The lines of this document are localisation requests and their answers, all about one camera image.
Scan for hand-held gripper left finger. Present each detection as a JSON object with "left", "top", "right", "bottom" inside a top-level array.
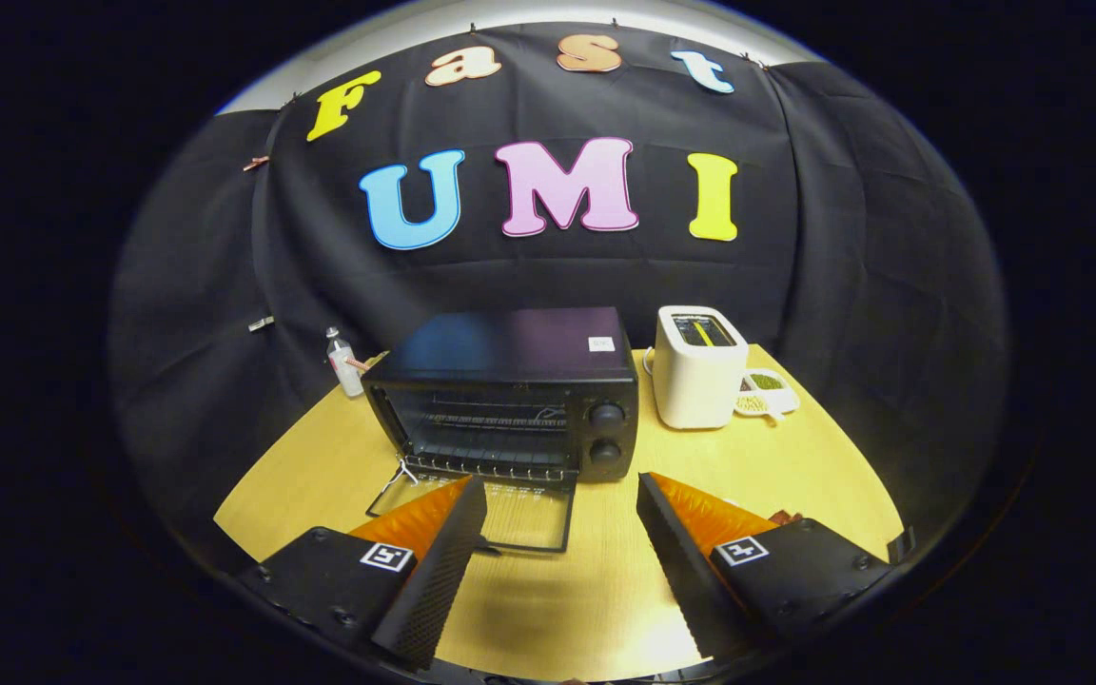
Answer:
[{"left": 236, "top": 476, "right": 489, "bottom": 672}]

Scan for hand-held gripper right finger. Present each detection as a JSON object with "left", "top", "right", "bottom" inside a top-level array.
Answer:
[{"left": 636, "top": 472, "right": 894, "bottom": 664}]

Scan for black toaster oven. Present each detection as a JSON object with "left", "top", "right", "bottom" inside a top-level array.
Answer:
[{"left": 361, "top": 306, "right": 641, "bottom": 555}]

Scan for white pop-up toaster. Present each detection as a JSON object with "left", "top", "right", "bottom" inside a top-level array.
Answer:
[{"left": 651, "top": 305, "right": 751, "bottom": 431}]

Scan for white dish with green beans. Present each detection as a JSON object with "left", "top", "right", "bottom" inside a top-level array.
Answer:
[{"left": 734, "top": 368, "right": 801, "bottom": 422}]

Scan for clear plastic bottle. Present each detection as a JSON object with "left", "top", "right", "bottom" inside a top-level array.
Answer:
[{"left": 325, "top": 327, "right": 365, "bottom": 399}]

